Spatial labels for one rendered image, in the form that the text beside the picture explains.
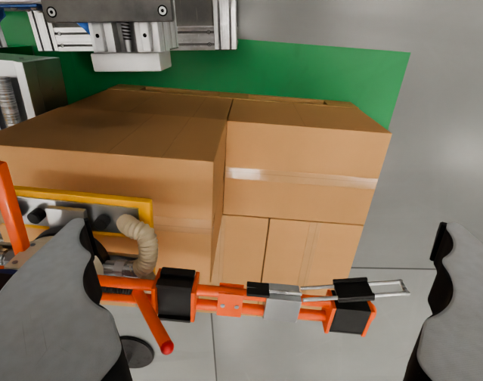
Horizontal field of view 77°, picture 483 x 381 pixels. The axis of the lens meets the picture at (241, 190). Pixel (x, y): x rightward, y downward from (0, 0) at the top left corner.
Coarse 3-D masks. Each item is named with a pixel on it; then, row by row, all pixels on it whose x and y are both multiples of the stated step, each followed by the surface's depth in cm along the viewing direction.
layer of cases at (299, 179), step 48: (96, 96) 129; (144, 96) 136; (192, 96) 143; (240, 144) 114; (288, 144) 113; (336, 144) 112; (384, 144) 112; (240, 192) 123; (288, 192) 122; (336, 192) 121; (240, 240) 134; (288, 240) 133; (336, 240) 132
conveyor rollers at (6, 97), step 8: (0, 80) 106; (8, 80) 108; (0, 88) 107; (8, 88) 108; (0, 96) 108; (8, 96) 109; (0, 104) 110; (8, 104) 110; (16, 104) 112; (8, 112) 111; (16, 112) 112; (8, 120) 112; (16, 120) 113; (0, 128) 117
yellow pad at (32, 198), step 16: (16, 192) 65; (32, 192) 65; (48, 192) 65; (64, 192) 65; (80, 192) 66; (32, 208) 66; (80, 208) 66; (96, 208) 66; (112, 208) 65; (128, 208) 65; (144, 208) 66; (32, 224) 68; (48, 224) 68; (96, 224) 64; (112, 224) 67
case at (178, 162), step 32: (32, 128) 87; (64, 128) 89; (96, 128) 91; (128, 128) 93; (160, 128) 95; (192, 128) 97; (224, 128) 102; (0, 160) 76; (32, 160) 76; (64, 160) 75; (96, 160) 75; (128, 160) 75; (160, 160) 74; (192, 160) 74; (224, 160) 116; (96, 192) 79; (128, 192) 79; (160, 192) 78; (192, 192) 78; (160, 224) 83; (192, 224) 83; (160, 256) 88; (192, 256) 88
